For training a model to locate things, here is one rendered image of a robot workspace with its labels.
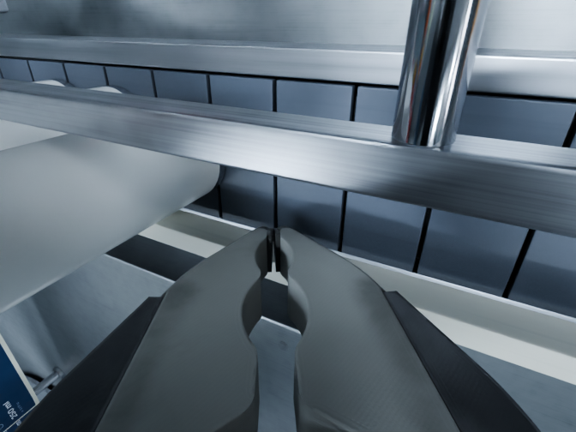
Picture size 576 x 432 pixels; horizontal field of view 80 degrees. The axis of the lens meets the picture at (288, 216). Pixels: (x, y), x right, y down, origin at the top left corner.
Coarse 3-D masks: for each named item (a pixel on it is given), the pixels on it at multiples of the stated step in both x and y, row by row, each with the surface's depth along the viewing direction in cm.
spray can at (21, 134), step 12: (0, 120) 15; (0, 132) 14; (12, 132) 15; (24, 132) 15; (36, 132) 15; (48, 132) 16; (60, 132) 16; (0, 144) 14; (12, 144) 15; (24, 144) 15
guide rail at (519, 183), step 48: (0, 96) 12; (48, 96) 11; (96, 96) 10; (144, 96) 11; (144, 144) 10; (192, 144) 9; (240, 144) 8; (288, 144) 8; (336, 144) 7; (384, 144) 7; (480, 144) 6; (528, 144) 6; (384, 192) 7; (432, 192) 7; (480, 192) 6; (528, 192) 6
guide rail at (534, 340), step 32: (160, 224) 19; (192, 224) 19; (224, 224) 19; (384, 288) 14; (416, 288) 14; (448, 288) 14; (448, 320) 13; (480, 320) 13; (512, 320) 13; (544, 320) 13; (512, 352) 12; (544, 352) 12
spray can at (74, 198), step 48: (48, 144) 13; (96, 144) 14; (0, 192) 11; (48, 192) 12; (96, 192) 13; (144, 192) 15; (192, 192) 18; (0, 240) 10; (48, 240) 11; (96, 240) 13; (0, 288) 10
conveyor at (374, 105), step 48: (192, 96) 18; (240, 96) 17; (288, 96) 16; (336, 96) 15; (384, 96) 14; (480, 96) 12; (240, 192) 20; (288, 192) 18; (336, 192) 17; (336, 240) 18; (384, 240) 17; (432, 240) 16; (480, 240) 15; (528, 240) 14; (480, 288) 16; (528, 288) 15
